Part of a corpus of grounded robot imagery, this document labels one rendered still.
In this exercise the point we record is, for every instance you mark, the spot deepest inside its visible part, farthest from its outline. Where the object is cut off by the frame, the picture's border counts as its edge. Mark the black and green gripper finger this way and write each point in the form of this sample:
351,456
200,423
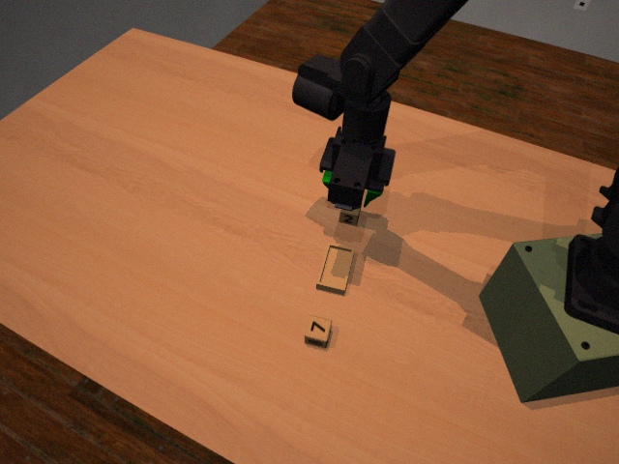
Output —
370,196
326,178

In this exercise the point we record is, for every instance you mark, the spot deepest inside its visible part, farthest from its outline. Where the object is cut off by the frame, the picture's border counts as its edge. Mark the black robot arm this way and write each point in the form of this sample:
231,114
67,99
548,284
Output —
379,50

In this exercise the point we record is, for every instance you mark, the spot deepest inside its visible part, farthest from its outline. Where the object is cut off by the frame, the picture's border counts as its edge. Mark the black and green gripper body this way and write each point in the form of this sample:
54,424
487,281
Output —
386,166

